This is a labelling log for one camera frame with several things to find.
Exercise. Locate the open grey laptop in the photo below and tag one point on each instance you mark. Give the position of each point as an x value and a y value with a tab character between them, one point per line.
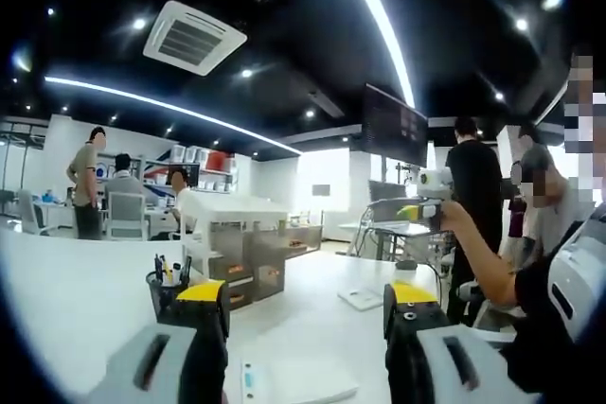
386	191

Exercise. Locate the hanging black monitor screen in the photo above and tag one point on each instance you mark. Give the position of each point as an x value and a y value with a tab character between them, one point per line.
395	125

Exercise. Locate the white desk chair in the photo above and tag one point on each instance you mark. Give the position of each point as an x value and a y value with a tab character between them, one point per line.
468	290

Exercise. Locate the long straight ceiling light strip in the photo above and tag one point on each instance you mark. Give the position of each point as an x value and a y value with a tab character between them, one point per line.
374	2

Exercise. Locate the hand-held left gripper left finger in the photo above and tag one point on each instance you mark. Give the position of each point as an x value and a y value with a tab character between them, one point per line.
203	333

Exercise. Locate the black desktop monitor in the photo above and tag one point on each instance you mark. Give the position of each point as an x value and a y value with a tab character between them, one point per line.
190	173

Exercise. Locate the thick sticky note stack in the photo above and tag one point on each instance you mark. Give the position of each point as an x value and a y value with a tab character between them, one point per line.
360	300

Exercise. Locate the white chest device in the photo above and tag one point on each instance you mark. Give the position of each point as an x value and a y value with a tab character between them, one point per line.
577	276

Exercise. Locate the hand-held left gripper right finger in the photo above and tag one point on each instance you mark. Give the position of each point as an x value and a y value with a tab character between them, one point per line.
412	338

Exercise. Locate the grey mesh office chair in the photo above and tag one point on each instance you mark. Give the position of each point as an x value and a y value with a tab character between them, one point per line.
127	215

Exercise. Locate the wall shelf with storage boxes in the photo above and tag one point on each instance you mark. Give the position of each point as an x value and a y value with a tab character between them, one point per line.
213	181

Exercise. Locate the person's upper body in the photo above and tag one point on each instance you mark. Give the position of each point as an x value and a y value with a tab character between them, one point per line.
535	290

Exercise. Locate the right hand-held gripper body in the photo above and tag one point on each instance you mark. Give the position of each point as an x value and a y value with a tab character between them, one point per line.
438	184

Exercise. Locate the black retractable pen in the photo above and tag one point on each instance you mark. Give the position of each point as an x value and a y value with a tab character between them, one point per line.
187	267

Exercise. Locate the black mesh pen holder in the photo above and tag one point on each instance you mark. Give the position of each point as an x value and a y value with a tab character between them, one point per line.
158	295

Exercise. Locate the curved ceiling light strip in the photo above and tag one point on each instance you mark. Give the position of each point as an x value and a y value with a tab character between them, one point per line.
142	99

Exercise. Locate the red storage box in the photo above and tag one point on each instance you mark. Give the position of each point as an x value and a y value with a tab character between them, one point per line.
221	161

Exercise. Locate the white desk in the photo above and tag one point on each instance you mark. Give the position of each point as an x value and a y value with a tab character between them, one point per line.
71	290

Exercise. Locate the ceiling air conditioner vent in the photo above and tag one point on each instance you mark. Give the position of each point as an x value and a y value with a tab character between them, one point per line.
194	37

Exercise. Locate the person's right hand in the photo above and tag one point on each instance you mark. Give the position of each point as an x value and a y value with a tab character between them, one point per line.
455	219

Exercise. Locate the beige plastic drawer cabinet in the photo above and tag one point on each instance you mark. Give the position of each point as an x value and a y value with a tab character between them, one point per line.
237	207

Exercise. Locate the round ceiling spotlights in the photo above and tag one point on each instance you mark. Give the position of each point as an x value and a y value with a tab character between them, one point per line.
138	23

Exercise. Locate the small dark wall screen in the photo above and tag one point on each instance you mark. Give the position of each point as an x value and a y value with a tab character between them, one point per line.
321	189

